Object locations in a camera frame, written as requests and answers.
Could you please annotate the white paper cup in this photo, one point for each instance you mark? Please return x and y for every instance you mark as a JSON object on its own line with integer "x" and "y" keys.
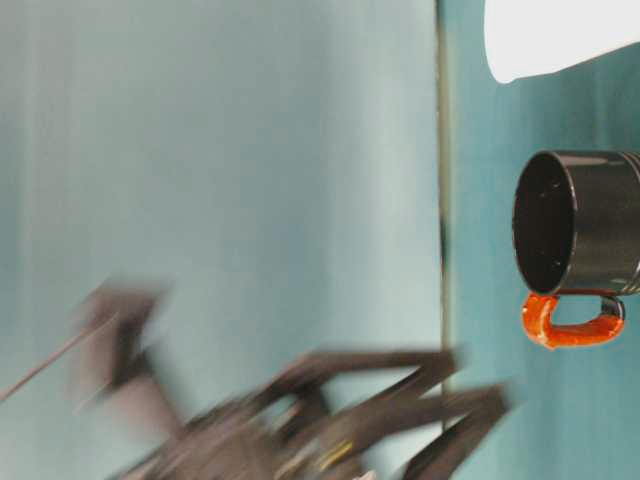
{"x": 550, "y": 35}

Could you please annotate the blue-green table cloth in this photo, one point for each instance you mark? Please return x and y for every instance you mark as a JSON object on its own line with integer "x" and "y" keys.
{"x": 550, "y": 425}

